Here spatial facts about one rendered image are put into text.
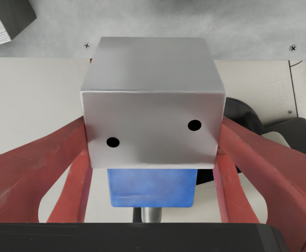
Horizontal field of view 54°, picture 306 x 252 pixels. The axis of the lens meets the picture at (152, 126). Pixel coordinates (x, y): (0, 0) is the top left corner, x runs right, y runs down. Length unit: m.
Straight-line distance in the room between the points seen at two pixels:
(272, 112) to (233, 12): 0.73
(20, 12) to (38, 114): 1.09
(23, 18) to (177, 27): 0.12
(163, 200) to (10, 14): 0.16
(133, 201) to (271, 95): 0.82
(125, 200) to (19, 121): 1.24
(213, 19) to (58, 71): 0.98
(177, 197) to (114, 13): 0.16
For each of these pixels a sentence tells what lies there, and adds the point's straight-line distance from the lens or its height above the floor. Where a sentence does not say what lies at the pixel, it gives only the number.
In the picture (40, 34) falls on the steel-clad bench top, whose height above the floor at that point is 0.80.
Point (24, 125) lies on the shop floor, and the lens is 1.38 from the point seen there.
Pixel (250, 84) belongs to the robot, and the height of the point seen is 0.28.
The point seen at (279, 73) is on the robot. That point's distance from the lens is 0.92.
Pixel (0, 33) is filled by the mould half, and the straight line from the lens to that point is 0.23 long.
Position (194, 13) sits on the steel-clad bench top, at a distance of 0.26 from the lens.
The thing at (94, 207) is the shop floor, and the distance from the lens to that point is 1.65.
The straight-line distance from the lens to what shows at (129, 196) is 0.15.
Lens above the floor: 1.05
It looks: 55 degrees down
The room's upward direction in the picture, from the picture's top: 179 degrees clockwise
